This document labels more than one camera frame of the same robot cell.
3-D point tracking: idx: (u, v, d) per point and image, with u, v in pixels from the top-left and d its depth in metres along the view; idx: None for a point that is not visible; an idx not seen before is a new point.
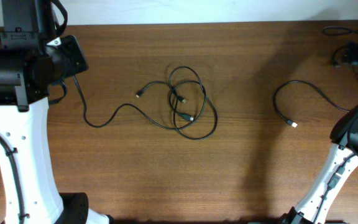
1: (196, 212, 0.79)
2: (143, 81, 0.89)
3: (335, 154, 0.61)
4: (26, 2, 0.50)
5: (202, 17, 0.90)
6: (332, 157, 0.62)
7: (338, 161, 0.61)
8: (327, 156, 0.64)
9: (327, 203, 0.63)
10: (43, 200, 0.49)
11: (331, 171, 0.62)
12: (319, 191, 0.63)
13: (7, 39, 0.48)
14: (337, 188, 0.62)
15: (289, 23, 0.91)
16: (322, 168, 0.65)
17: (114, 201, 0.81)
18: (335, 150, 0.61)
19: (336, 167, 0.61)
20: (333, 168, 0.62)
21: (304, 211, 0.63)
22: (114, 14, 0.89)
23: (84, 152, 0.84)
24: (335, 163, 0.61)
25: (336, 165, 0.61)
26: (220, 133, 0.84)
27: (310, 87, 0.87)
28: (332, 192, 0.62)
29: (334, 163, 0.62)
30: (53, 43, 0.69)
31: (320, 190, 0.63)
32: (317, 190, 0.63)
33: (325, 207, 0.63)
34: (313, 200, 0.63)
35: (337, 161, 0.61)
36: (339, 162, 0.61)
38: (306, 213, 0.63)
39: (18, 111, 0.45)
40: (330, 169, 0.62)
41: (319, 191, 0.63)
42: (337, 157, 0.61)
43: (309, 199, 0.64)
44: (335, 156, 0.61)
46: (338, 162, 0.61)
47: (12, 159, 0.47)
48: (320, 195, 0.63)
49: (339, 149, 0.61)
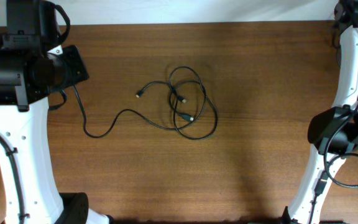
1: (196, 212, 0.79)
2: (143, 81, 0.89)
3: (317, 159, 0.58)
4: (29, 6, 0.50)
5: (202, 17, 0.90)
6: (314, 163, 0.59)
7: (321, 166, 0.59)
8: (309, 160, 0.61)
9: (319, 205, 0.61)
10: (44, 201, 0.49)
11: (316, 177, 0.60)
12: (309, 196, 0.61)
13: (10, 42, 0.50)
14: (325, 193, 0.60)
15: (289, 24, 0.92)
16: (306, 172, 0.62)
17: (113, 201, 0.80)
18: (316, 157, 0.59)
19: (320, 172, 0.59)
20: (317, 174, 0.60)
21: (298, 217, 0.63)
22: (114, 14, 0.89)
23: (85, 153, 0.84)
24: (319, 169, 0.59)
25: (319, 170, 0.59)
26: (220, 134, 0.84)
27: (310, 88, 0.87)
28: (321, 196, 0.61)
29: (317, 168, 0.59)
30: (55, 51, 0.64)
31: (308, 196, 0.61)
32: (306, 196, 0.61)
33: (317, 209, 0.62)
34: (304, 206, 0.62)
35: (319, 167, 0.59)
36: (322, 167, 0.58)
38: (300, 219, 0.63)
39: (18, 111, 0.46)
40: (315, 175, 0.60)
41: (307, 196, 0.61)
42: (319, 163, 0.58)
43: (299, 205, 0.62)
44: (317, 162, 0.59)
46: (321, 167, 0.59)
47: (12, 159, 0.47)
48: (309, 200, 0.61)
49: (319, 155, 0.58)
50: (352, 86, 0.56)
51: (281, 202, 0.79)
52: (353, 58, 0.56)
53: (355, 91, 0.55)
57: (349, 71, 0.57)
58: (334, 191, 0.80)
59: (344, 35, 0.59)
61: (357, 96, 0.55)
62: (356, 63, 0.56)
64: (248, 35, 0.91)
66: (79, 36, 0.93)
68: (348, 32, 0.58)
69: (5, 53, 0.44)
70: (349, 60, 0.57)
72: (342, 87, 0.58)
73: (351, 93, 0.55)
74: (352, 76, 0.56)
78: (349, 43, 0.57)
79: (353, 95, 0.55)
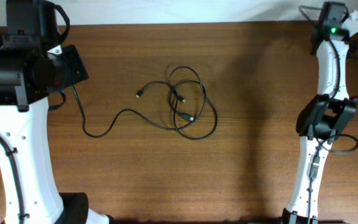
1: (196, 211, 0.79)
2: (143, 81, 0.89)
3: (307, 145, 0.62)
4: (29, 6, 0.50)
5: (202, 17, 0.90)
6: (305, 149, 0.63)
7: (311, 151, 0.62)
8: (300, 149, 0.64)
9: (315, 195, 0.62)
10: (43, 200, 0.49)
11: (309, 162, 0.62)
12: (304, 185, 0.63)
13: (9, 42, 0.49)
14: (319, 178, 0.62)
15: (289, 23, 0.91)
16: (299, 161, 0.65)
17: (114, 201, 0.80)
18: (305, 143, 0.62)
19: (312, 157, 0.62)
20: (309, 159, 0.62)
21: (298, 208, 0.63)
22: (114, 14, 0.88)
23: (85, 153, 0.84)
24: (310, 155, 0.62)
25: (311, 155, 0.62)
26: (220, 133, 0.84)
27: (310, 88, 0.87)
28: (316, 183, 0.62)
29: (309, 154, 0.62)
30: (54, 51, 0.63)
31: (304, 184, 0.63)
32: (302, 184, 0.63)
33: (314, 199, 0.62)
34: (302, 196, 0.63)
35: (310, 152, 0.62)
36: (312, 152, 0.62)
38: (299, 211, 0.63)
39: (18, 111, 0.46)
40: (307, 161, 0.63)
41: (304, 185, 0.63)
42: (309, 148, 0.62)
43: (298, 196, 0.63)
44: (307, 147, 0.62)
46: (312, 152, 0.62)
47: (12, 159, 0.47)
48: (306, 188, 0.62)
49: (309, 140, 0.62)
50: (329, 81, 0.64)
51: (280, 202, 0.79)
52: (327, 62, 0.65)
53: (331, 86, 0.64)
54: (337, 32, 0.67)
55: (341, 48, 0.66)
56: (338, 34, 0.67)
57: (324, 74, 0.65)
58: (334, 191, 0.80)
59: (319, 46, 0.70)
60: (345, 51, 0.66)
61: (333, 88, 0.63)
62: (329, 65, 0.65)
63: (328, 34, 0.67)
64: (248, 34, 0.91)
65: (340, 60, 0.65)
66: (79, 36, 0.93)
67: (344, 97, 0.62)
68: (322, 42, 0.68)
69: (5, 53, 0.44)
70: (324, 66, 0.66)
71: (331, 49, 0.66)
72: (321, 84, 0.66)
73: (327, 88, 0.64)
74: (327, 75, 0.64)
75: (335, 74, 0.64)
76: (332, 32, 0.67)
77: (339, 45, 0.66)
78: (323, 51, 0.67)
79: (330, 88, 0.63)
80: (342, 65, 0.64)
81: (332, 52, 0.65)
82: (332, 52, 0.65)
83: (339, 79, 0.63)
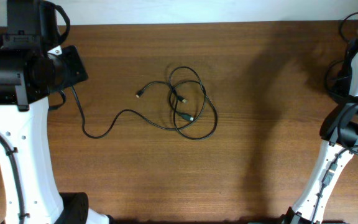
1: (196, 212, 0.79)
2: (143, 81, 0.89)
3: (327, 150, 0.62)
4: (30, 6, 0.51)
5: (202, 17, 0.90)
6: (324, 155, 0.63)
7: (330, 157, 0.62)
8: (319, 154, 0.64)
9: (324, 201, 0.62)
10: (43, 200, 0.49)
11: (324, 168, 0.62)
12: (315, 189, 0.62)
13: (10, 42, 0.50)
14: (331, 185, 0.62)
15: (289, 23, 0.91)
16: (315, 165, 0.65)
17: (114, 201, 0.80)
18: (325, 147, 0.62)
19: (329, 163, 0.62)
20: (325, 165, 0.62)
21: (302, 210, 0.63)
22: (114, 14, 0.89)
23: (85, 153, 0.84)
24: (327, 160, 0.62)
25: (329, 162, 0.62)
26: (220, 133, 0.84)
27: (311, 88, 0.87)
28: (327, 190, 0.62)
29: (326, 160, 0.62)
30: (54, 51, 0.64)
31: (315, 188, 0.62)
32: (312, 188, 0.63)
33: (321, 205, 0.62)
34: (309, 199, 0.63)
35: (329, 158, 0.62)
36: (331, 158, 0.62)
38: (304, 213, 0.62)
39: (18, 111, 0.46)
40: (323, 166, 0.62)
41: (314, 188, 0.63)
42: (328, 154, 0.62)
43: (305, 198, 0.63)
44: (327, 153, 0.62)
46: (330, 158, 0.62)
47: (12, 159, 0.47)
48: (316, 193, 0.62)
49: (330, 145, 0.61)
50: None
51: (280, 202, 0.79)
52: None
53: None
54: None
55: None
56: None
57: None
58: (334, 191, 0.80)
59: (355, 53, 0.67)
60: None
61: None
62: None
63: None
64: (248, 34, 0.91)
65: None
66: (79, 36, 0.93)
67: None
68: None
69: (6, 53, 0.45)
70: None
71: None
72: (353, 87, 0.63)
73: None
74: None
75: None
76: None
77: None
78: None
79: None
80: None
81: None
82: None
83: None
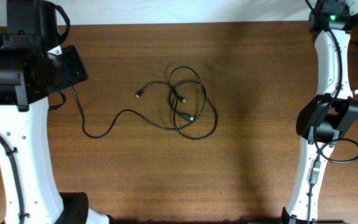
1: (196, 211, 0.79)
2: (143, 81, 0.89)
3: (307, 149, 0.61)
4: (29, 5, 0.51)
5: (202, 17, 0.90)
6: (306, 154, 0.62)
7: (312, 156, 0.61)
8: (301, 152, 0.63)
9: (315, 198, 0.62)
10: (44, 200, 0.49)
11: (309, 167, 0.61)
12: (304, 189, 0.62)
13: (10, 42, 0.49)
14: (319, 183, 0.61)
15: (289, 24, 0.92)
16: (299, 165, 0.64)
17: (114, 201, 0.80)
18: (306, 147, 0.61)
19: (312, 162, 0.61)
20: (310, 164, 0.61)
21: (296, 212, 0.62)
22: (114, 14, 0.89)
23: (85, 153, 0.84)
24: (311, 159, 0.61)
25: (311, 160, 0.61)
26: (220, 133, 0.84)
27: (311, 88, 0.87)
28: (316, 187, 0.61)
29: (309, 158, 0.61)
30: (54, 51, 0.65)
31: (304, 188, 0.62)
32: (302, 188, 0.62)
33: (314, 202, 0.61)
34: (301, 200, 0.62)
35: (311, 157, 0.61)
36: (314, 157, 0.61)
38: (299, 214, 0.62)
39: (18, 111, 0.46)
40: (307, 165, 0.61)
41: (304, 188, 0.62)
42: (310, 152, 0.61)
43: (297, 200, 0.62)
44: (308, 152, 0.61)
46: (312, 157, 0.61)
47: (12, 158, 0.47)
48: (306, 193, 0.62)
49: (309, 144, 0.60)
50: (330, 78, 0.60)
51: (280, 202, 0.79)
52: (328, 55, 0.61)
53: (332, 82, 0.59)
54: (336, 20, 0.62)
55: (342, 41, 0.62)
56: (338, 22, 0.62)
57: (324, 70, 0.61)
58: (334, 191, 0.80)
59: (317, 38, 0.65)
60: (345, 43, 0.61)
61: (335, 85, 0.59)
62: (330, 61, 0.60)
63: (327, 21, 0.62)
64: (248, 34, 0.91)
65: (342, 52, 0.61)
66: (79, 36, 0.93)
67: (347, 96, 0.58)
68: (320, 34, 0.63)
69: (5, 53, 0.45)
70: (324, 60, 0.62)
71: (330, 40, 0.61)
72: (321, 80, 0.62)
73: (330, 84, 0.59)
74: (329, 70, 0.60)
75: (337, 69, 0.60)
76: (332, 19, 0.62)
77: (339, 38, 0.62)
78: (322, 44, 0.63)
79: (332, 86, 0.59)
80: (344, 57, 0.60)
81: (332, 45, 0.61)
82: (332, 45, 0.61)
83: (342, 75, 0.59)
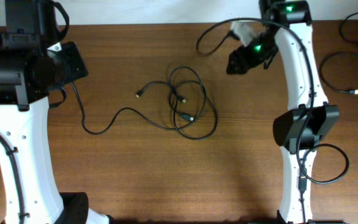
1: (196, 212, 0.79)
2: (143, 81, 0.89)
3: (290, 159, 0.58)
4: (29, 5, 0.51)
5: (202, 17, 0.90)
6: (289, 163, 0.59)
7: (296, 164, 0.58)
8: (284, 161, 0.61)
9: (307, 202, 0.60)
10: (44, 199, 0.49)
11: (296, 175, 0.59)
12: (295, 196, 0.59)
13: (9, 40, 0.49)
14: (308, 186, 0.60)
15: None
16: (284, 172, 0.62)
17: (114, 201, 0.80)
18: (288, 157, 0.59)
19: (298, 170, 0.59)
20: (296, 172, 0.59)
21: (292, 218, 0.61)
22: (114, 14, 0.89)
23: (85, 153, 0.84)
24: (295, 168, 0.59)
25: (296, 168, 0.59)
26: (220, 134, 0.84)
27: None
28: (307, 191, 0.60)
29: (294, 167, 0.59)
30: (53, 48, 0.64)
31: (295, 196, 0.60)
32: (293, 195, 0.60)
33: (307, 205, 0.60)
34: (294, 206, 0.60)
35: (295, 165, 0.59)
36: (298, 165, 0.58)
38: (294, 219, 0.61)
39: (18, 110, 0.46)
40: (294, 173, 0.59)
41: (294, 196, 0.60)
42: (293, 162, 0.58)
43: (289, 206, 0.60)
44: (291, 161, 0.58)
46: (297, 165, 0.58)
47: (12, 158, 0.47)
48: (298, 199, 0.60)
49: (292, 155, 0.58)
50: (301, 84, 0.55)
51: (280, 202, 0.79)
52: (293, 57, 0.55)
53: (304, 89, 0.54)
54: (294, 10, 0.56)
55: (304, 36, 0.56)
56: (296, 12, 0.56)
57: (293, 76, 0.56)
58: (334, 191, 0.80)
59: (276, 37, 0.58)
60: (307, 39, 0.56)
61: (308, 93, 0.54)
62: (298, 65, 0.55)
63: (284, 14, 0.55)
64: None
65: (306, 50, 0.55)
66: (79, 36, 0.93)
67: (322, 101, 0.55)
68: (279, 32, 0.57)
69: (6, 53, 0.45)
70: (289, 63, 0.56)
71: (292, 38, 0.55)
72: (291, 88, 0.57)
73: (302, 93, 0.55)
74: (298, 76, 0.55)
75: (306, 74, 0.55)
76: (289, 10, 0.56)
77: (301, 33, 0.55)
78: (285, 44, 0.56)
79: (305, 94, 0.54)
80: (310, 56, 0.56)
81: (294, 43, 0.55)
82: (296, 43, 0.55)
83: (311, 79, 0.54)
